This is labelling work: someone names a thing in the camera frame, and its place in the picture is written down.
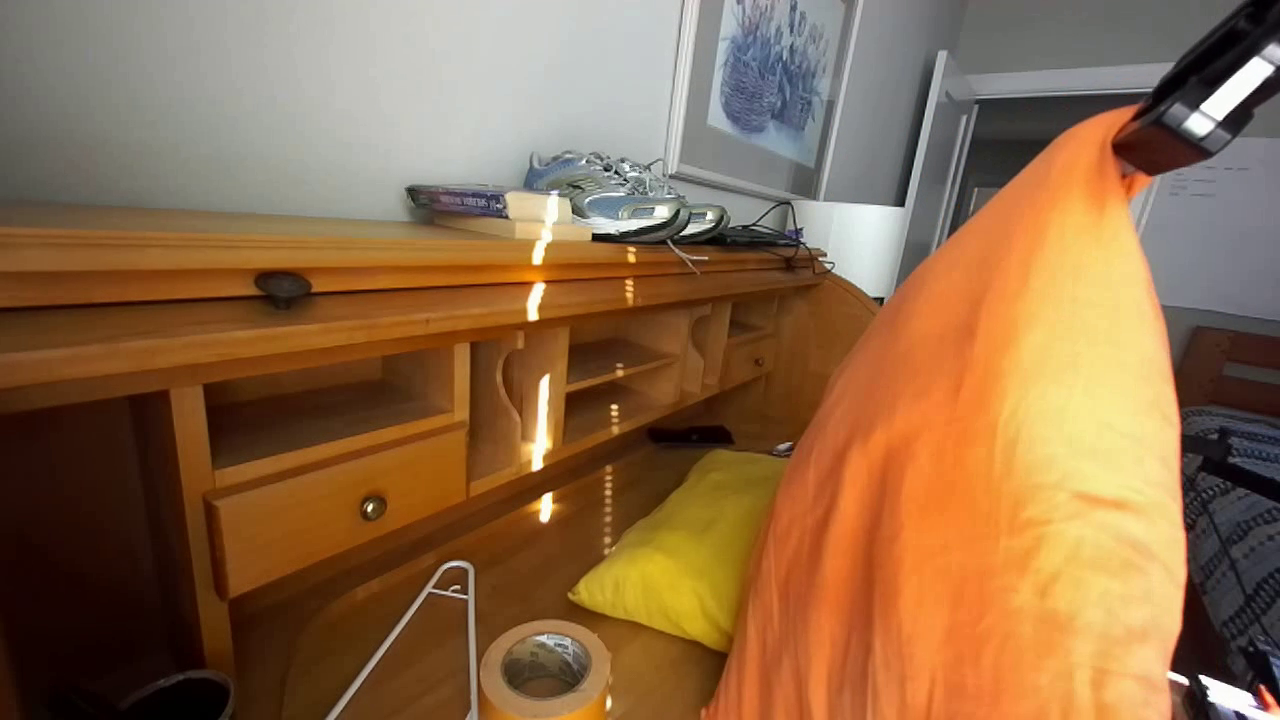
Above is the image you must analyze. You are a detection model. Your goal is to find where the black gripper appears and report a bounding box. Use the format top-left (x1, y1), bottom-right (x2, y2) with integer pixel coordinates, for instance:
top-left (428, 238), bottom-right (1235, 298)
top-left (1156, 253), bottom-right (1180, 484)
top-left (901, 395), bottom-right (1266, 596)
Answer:
top-left (1110, 0), bottom-right (1280, 181)

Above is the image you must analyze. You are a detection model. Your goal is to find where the orange cloth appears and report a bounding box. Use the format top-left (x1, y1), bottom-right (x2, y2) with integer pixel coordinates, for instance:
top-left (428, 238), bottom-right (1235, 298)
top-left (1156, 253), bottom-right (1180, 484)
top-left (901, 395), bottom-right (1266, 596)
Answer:
top-left (700, 100), bottom-right (1193, 720)

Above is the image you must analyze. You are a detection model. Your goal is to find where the white door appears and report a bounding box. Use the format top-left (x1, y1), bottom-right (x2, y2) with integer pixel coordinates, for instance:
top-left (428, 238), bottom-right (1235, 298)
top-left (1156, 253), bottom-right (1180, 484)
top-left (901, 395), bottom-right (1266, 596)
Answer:
top-left (892, 48), bottom-right (982, 290)

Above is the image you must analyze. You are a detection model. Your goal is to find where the white boxy object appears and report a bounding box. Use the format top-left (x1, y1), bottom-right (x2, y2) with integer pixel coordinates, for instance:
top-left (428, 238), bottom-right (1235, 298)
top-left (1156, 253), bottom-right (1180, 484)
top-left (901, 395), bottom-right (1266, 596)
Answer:
top-left (796, 195), bottom-right (916, 304)

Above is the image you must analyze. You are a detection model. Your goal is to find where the framed lavender picture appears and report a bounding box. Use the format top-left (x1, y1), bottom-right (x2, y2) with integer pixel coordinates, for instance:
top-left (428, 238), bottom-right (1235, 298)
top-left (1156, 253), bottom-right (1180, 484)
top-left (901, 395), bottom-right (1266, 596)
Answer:
top-left (661, 0), bottom-right (868, 207)

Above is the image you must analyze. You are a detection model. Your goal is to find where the plaid blanket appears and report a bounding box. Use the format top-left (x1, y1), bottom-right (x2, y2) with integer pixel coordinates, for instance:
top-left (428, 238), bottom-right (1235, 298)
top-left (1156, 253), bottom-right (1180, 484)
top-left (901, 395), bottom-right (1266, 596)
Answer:
top-left (1177, 410), bottom-right (1280, 671)

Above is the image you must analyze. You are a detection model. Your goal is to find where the wooden desk drawer with knob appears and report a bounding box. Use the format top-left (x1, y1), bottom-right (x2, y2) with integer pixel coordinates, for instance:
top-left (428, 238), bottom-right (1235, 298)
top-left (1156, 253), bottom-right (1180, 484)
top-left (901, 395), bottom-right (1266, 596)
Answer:
top-left (721, 337), bottom-right (778, 391)
top-left (198, 425), bottom-right (471, 600)

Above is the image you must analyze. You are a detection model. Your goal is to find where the blue grey sneaker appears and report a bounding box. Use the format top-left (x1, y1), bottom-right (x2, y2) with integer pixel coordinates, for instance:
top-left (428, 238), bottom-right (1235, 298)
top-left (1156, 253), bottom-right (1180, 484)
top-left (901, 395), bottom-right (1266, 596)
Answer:
top-left (518, 149), bottom-right (672, 217)
top-left (578, 184), bottom-right (735, 247)

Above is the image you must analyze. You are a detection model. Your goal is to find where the small white box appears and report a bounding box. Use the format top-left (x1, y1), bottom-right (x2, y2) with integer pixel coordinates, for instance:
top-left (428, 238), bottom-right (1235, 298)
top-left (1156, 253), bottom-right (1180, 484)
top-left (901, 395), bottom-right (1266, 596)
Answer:
top-left (501, 187), bottom-right (596, 242)

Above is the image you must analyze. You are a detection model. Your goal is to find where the yellow cloth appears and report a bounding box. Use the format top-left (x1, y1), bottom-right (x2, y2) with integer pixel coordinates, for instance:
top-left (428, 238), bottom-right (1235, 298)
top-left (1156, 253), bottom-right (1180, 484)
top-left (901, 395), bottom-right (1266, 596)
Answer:
top-left (569, 443), bottom-right (792, 655)

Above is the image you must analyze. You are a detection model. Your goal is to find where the dark flat book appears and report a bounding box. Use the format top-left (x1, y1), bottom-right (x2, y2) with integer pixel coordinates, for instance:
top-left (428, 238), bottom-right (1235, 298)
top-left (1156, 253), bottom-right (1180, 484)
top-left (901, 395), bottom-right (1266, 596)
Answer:
top-left (404, 181), bottom-right (516, 225)

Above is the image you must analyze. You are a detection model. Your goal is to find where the wooden roll-top desk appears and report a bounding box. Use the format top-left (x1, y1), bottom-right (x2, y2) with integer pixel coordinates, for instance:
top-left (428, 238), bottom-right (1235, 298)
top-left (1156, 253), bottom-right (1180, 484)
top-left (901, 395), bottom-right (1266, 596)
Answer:
top-left (0, 195), bottom-right (885, 720)

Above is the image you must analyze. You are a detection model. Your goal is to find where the tan tape roll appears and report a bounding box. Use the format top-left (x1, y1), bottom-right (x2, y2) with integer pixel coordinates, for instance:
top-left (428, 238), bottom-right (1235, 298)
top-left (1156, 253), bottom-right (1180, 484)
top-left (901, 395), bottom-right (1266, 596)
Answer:
top-left (474, 615), bottom-right (618, 720)

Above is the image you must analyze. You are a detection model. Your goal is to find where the black round cup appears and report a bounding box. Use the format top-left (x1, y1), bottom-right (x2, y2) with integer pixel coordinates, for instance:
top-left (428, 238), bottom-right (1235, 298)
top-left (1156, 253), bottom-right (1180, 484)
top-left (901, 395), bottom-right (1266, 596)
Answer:
top-left (116, 669), bottom-right (238, 720)

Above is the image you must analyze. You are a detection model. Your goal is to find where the wooden bed frame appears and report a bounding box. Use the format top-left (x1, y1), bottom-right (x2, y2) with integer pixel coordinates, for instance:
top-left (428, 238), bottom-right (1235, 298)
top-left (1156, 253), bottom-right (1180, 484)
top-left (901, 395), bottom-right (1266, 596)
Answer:
top-left (1170, 324), bottom-right (1280, 432)

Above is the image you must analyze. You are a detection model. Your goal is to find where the black device with cable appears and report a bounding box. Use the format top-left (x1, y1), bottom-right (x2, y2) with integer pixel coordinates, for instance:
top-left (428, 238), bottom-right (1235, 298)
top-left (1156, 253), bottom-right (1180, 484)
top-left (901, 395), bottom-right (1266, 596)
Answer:
top-left (716, 195), bottom-right (813, 254)

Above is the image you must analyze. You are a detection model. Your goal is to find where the white wire hanger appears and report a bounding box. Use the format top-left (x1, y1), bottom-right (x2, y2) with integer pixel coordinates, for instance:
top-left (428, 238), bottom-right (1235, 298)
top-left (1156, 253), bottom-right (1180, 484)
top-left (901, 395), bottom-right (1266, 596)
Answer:
top-left (321, 555), bottom-right (481, 720)

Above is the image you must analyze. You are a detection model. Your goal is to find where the dark roll-top handle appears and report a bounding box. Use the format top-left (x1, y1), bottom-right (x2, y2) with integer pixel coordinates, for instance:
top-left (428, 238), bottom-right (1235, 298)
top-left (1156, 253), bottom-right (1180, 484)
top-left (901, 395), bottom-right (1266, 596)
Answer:
top-left (250, 267), bottom-right (316, 312)

